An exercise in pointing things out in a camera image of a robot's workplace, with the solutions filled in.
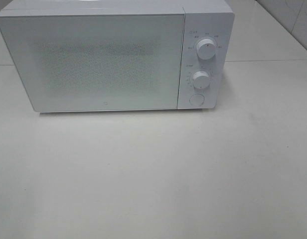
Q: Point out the round door release button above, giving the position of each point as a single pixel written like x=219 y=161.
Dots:
x=197 y=100

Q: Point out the white timer knob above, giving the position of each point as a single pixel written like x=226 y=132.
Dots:
x=201 y=80

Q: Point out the white microwave door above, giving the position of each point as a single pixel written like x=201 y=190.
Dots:
x=97 y=63

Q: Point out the white power knob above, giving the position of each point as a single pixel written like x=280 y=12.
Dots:
x=206 y=48

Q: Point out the white microwave oven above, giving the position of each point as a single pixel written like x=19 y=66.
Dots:
x=202 y=19

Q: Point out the white adjacent table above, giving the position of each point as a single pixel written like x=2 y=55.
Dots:
x=257 y=36

